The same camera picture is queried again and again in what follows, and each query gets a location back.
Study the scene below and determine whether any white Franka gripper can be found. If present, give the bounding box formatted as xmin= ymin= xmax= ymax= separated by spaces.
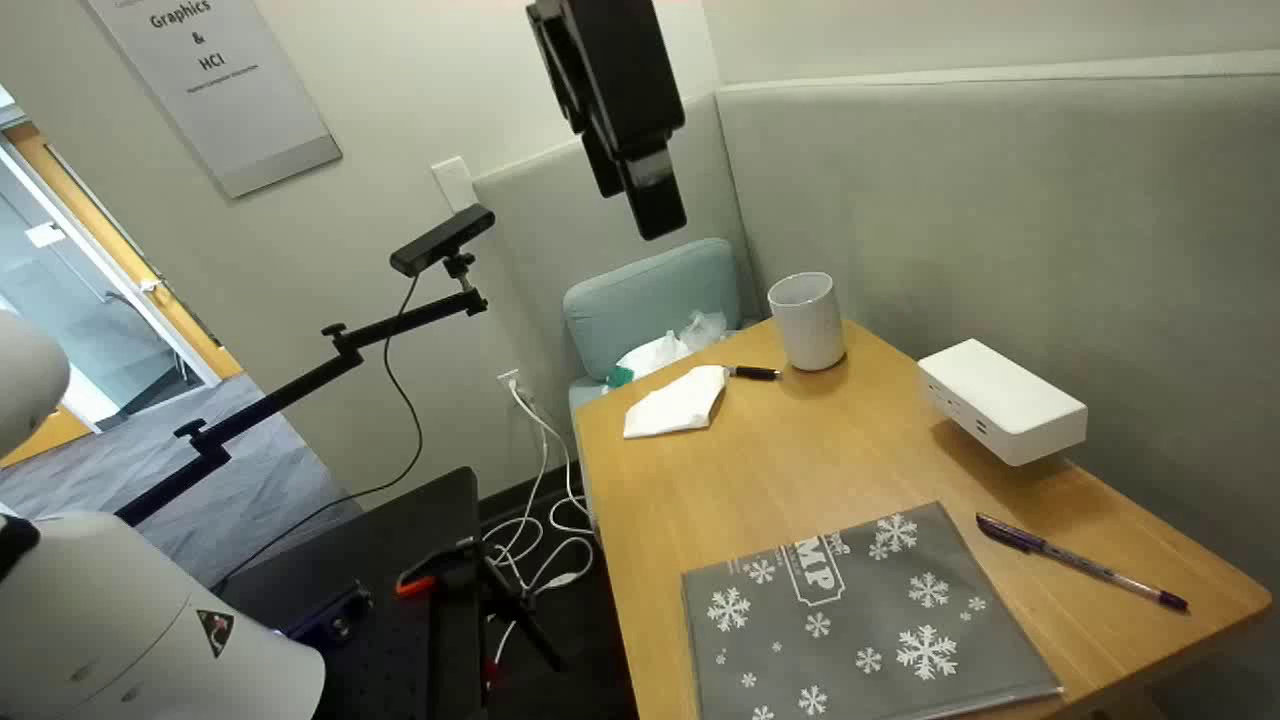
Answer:
xmin=573 ymin=0 xmax=691 ymax=245

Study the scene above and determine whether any white ceramic mug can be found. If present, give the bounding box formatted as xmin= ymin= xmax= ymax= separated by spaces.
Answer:
xmin=765 ymin=267 xmax=853 ymax=376

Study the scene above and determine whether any light blue upholstered chair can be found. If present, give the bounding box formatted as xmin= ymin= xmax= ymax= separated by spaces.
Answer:
xmin=560 ymin=236 xmax=745 ymax=421

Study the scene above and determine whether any clear plastic bag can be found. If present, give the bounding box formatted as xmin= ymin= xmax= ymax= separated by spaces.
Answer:
xmin=613 ymin=310 xmax=737 ymax=394

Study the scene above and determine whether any white paper napkin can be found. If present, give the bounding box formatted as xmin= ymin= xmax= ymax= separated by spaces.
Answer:
xmin=620 ymin=360 xmax=732 ymax=445

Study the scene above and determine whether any white power strip box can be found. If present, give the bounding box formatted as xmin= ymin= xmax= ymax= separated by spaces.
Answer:
xmin=914 ymin=338 xmax=1090 ymax=472

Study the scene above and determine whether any black tripod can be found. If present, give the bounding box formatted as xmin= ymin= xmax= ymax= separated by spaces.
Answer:
xmin=469 ymin=531 xmax=573 ymax=678

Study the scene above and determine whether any black equipment table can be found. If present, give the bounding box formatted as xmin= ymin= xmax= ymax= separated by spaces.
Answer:
xmin=212 ymin=465 xmax=489 ymax=720

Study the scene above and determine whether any orange clamp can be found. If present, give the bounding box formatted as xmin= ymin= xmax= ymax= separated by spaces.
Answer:
xmin=392 ymin=564 xmax=453 ymax=603

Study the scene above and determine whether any grey snowflake print mat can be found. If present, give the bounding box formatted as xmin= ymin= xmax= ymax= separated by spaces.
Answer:
xmin=680 ymin=501 xmax=1069 ymax=720

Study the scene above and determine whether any purple pen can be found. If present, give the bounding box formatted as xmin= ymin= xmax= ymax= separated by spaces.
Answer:
xmin=970 ymin=514 xmax=1191 ymax=619

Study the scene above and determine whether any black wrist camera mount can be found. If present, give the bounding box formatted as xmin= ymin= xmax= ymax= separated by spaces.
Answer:
xmin=525 ymin=0 xmax=626 ymax=199

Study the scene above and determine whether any white wall plate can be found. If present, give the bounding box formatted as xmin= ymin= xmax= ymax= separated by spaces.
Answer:
xmin=428 ymin=154 xmax=480 ymax=215

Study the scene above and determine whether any black stereo camera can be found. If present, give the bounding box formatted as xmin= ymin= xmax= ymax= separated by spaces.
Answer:
xmin=388 ymin=199 xmax=501 ymax=279

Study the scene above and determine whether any white power cable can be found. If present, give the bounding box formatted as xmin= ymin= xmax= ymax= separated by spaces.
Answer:
xmin=476 ymin=367 xmax=601 ymax=603

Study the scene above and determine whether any black camera cable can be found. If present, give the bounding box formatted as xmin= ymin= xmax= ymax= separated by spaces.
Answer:
xmin=349 ymin=274 xmax=463 ymax=505

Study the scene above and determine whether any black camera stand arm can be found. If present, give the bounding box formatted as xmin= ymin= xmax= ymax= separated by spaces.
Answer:
xmin=112 ymin=283 xmax=490 ymax=527

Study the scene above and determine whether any white wall poster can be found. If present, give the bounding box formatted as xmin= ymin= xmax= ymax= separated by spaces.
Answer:
xmin=79 ymin=0 xmax=349 ymax=205

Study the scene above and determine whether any glass door with wooden frame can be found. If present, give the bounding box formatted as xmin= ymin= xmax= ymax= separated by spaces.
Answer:
xmin=0 ymin=85 xmax=248 ymax=431

